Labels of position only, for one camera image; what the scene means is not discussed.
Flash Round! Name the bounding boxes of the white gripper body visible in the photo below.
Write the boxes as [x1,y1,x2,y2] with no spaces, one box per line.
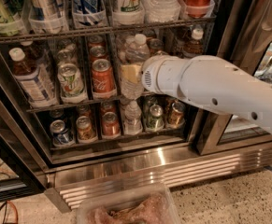
[141,55,190,98]

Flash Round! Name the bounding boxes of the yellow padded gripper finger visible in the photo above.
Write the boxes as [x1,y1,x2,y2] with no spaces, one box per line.
[121,64,141,84]

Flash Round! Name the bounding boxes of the clear water bottle shelf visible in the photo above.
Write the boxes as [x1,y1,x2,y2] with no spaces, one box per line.
[120,34,150,100]

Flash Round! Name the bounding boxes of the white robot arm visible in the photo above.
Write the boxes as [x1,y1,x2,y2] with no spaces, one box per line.
[120,55,272,134]

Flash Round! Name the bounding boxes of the brown tea bottle right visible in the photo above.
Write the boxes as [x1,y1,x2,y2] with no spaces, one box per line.
[183,28,204,58]

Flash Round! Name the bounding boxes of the brown tea bottle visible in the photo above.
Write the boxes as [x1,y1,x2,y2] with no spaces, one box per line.
[183,28,204,58]
[9,48,58,108]

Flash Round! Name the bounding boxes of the green can bottom shelf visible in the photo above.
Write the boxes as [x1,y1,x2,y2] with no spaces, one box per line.
[146,105,164,132]

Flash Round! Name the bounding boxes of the small water bottle bottom shelf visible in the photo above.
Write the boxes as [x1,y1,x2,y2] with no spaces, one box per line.
[124,101,143,135]

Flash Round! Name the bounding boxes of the red can bottom shelf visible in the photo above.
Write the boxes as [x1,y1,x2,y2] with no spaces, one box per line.
[102,112,121,139]

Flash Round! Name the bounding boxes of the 7up bottle top shelf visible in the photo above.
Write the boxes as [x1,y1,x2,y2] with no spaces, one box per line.
[112,0,144,25]

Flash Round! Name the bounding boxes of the red coca-cola bottle top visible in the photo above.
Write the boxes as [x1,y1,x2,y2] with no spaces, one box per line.
[179,0,214,19]

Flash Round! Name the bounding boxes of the blue pepsi bottle top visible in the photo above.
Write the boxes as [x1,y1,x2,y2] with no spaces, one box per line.
[71,0,107,29]

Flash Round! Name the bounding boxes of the steel fridge vent grille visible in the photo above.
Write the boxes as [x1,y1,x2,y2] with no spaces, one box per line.
[45,141,272,213]

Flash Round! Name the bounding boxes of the brown tea bottle left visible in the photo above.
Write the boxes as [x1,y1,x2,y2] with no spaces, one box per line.
[9,48,58,108]

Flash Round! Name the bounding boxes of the right fridge glass door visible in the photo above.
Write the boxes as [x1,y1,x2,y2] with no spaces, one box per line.
[196,0,272,155]

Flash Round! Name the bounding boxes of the red coca-cola can front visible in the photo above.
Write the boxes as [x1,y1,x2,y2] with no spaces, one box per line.
[92,59,117,99]

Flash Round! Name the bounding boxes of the red can second row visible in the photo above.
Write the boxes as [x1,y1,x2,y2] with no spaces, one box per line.
[90,46,108,63]

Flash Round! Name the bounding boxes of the gold can bottom right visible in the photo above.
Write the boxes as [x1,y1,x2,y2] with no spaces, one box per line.
[166,102,185,128]

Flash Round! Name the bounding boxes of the gold can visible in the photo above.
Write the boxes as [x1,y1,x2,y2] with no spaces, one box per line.
[76,116,97,143]
[166,102,185,128]

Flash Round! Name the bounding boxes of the white green 7up can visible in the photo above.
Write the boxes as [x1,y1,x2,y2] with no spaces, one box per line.
[57,63,88,104]

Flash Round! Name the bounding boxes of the gold can bottom left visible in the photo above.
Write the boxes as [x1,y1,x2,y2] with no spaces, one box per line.
[76,116,97,143]

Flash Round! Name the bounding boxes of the blue pepsi can bottom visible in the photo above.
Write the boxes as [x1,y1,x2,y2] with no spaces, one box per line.
[50,119,75,147]

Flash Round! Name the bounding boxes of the clear plastic bin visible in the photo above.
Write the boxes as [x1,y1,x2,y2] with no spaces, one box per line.
[77,183,181,224]

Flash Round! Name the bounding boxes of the wire top shelf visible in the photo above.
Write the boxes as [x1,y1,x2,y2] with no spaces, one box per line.
[0,14,218,45]

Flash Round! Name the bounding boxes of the red and black cables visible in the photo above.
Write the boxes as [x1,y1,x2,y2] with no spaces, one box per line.
[0,200,20,224]

